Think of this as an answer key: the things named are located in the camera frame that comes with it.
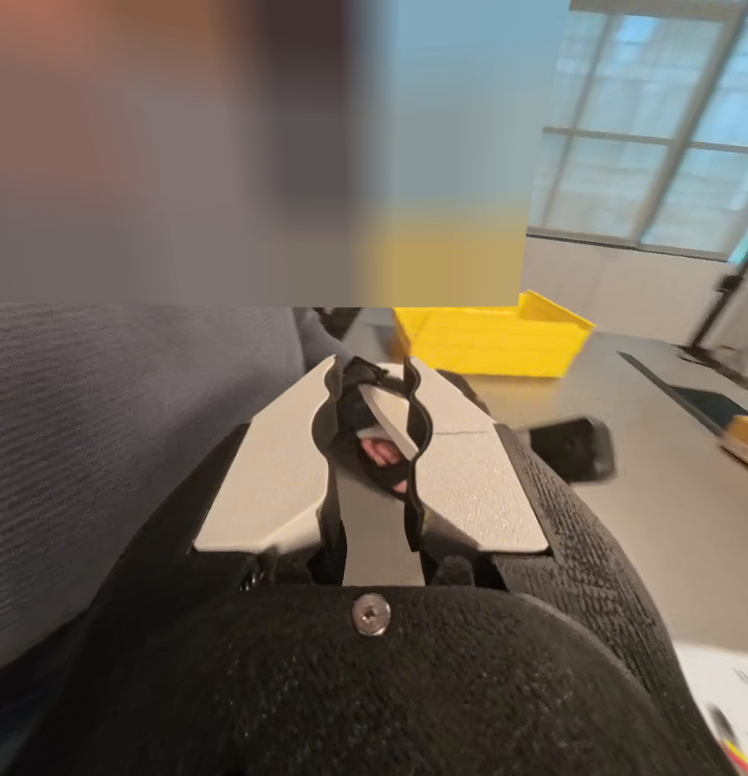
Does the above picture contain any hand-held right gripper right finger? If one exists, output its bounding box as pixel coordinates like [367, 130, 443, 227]
[403, 355, 550, 584]

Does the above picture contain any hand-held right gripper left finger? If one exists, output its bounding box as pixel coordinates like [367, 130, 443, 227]
[192, 354, 347, 586]

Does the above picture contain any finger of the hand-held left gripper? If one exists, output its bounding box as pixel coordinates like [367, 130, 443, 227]
[357, 383, 421, 460]

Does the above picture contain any yellow plastic bin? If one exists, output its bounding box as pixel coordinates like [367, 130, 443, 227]
[391, 289, 597, 378]

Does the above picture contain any person's left forearm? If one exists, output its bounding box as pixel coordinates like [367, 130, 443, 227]
[0, 303, 350, 677]

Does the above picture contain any orange toy set cardboard box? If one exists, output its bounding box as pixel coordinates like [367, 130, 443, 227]
[718, 414, 748, 475]

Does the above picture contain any person's left hand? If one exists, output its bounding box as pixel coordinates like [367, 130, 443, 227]
[360, 438, 411, 493]

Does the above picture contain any black stand leg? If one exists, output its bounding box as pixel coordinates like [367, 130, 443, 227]
[689, 239, 748, 365]

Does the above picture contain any closed instruction booklet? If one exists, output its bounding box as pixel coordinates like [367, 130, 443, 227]
[671, 643, 748, 776]

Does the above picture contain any large grid window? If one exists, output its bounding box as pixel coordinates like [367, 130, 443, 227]
[527, 0, 748, 263]

